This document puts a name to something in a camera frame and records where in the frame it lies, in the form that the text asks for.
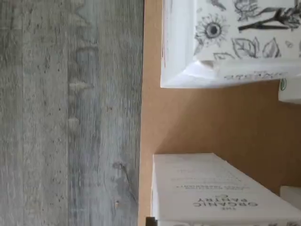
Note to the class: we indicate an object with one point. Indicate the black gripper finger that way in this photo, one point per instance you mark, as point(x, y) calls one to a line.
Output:
point(151, 221)

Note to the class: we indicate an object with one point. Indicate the white box pink strip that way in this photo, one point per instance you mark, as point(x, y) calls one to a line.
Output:
point(211, 28)

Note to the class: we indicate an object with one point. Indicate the white box green strip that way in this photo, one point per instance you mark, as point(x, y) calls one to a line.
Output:
point(200, 183)

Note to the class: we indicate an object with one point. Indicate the brown shelf board with white boxes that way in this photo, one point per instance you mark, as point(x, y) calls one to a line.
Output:
point(211, 117)

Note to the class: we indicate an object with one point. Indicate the white floral box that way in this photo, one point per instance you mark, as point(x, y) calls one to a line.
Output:
point(291, 94)

